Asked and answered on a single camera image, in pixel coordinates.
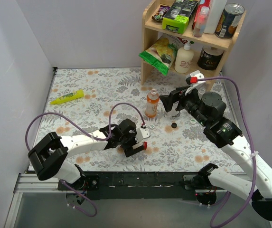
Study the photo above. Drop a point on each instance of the dark snack packet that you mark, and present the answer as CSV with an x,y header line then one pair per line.
x,y
158,16

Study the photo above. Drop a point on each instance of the pink spray bottle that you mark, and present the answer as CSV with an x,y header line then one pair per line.
x,y
201,21

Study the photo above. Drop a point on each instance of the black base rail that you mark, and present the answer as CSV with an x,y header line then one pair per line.
x,y
142,185

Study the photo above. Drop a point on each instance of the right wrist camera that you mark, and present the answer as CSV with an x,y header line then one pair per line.
x,y
194,80

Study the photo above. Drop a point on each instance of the white pump lotion bottle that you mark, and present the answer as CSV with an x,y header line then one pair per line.
x,y
184,58

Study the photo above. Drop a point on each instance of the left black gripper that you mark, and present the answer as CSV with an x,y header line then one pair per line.
x,y
131,147

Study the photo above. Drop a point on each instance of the black canister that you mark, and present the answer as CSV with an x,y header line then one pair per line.
x,y
209,58

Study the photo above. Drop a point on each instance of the small black-cap clear bottle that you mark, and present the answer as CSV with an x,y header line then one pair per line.
x,y
173,113

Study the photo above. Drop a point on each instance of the floral table mat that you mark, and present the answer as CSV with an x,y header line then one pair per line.
x,y
115,94

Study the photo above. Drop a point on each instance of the tin food can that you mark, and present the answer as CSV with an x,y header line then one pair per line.
x,y
229,20

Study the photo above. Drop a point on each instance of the red-cap clear bottle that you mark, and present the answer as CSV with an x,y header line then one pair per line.
x,y
133,149

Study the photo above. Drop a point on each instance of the white tall bottle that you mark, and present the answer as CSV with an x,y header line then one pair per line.
x,y
215,12

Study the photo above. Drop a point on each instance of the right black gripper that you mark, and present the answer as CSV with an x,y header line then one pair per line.
x,y
176,98

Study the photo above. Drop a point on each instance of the clear green-label water bottle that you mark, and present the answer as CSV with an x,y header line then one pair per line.
x,y
201,90

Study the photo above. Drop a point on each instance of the green black box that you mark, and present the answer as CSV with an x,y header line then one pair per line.
x,y
178,16

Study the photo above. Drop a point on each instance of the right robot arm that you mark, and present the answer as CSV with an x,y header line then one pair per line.
x,y
208,110

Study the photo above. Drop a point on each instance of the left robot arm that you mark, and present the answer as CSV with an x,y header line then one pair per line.
x,y
48,156

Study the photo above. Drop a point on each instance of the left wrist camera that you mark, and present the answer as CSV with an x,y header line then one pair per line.
x,y
142,133

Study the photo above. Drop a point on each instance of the red white carton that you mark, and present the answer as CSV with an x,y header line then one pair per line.
x,y
201,3

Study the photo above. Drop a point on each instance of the orange drink bottle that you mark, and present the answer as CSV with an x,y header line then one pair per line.
x,y
152,103

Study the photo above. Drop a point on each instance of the green chips bag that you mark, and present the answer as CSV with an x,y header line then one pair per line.
x,y
160,56

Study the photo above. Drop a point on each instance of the yellow green tube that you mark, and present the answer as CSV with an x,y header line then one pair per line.
x,y
68,97

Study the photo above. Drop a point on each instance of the cassava chips bag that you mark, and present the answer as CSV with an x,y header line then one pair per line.
x,y
172,41

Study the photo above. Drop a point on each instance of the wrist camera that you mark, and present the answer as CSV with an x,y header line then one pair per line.
x,y
142,133
194,80

